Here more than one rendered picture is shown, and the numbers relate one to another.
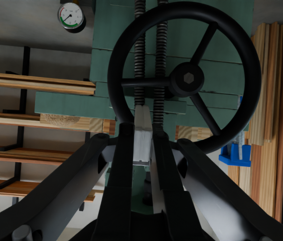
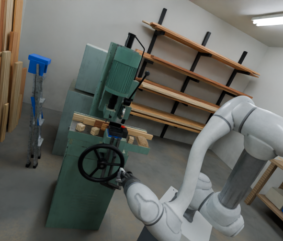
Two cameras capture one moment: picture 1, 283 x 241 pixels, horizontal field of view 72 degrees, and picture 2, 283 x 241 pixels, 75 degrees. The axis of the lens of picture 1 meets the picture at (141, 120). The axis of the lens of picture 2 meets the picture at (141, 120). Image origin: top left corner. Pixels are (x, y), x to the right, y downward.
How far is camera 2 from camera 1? 94 cm
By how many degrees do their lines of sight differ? 30
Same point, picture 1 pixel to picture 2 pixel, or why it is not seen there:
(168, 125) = not seen: hidden behind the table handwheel
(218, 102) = (81, 143)
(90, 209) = (157, 6)
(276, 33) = not seen: outside the picture
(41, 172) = (182, 52)
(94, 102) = (129, 148)
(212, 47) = not seen: hidden behind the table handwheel
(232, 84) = (73, 148)
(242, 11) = (65, 172)
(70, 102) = (137, 150)
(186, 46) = (90, 162)
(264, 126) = (1, 68)
